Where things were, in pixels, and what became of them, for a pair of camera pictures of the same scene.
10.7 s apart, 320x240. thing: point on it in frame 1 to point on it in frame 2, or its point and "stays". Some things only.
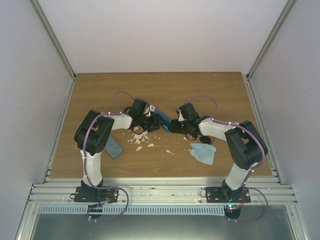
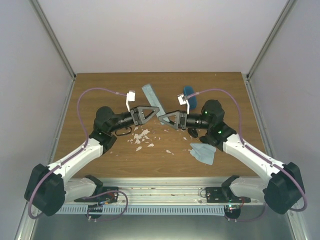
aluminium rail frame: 59,190 stays
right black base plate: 216,195 stays
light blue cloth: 202,152 stays
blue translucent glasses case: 165,119 to 188,90
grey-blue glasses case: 112,148 to 153,101
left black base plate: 92,194 stays
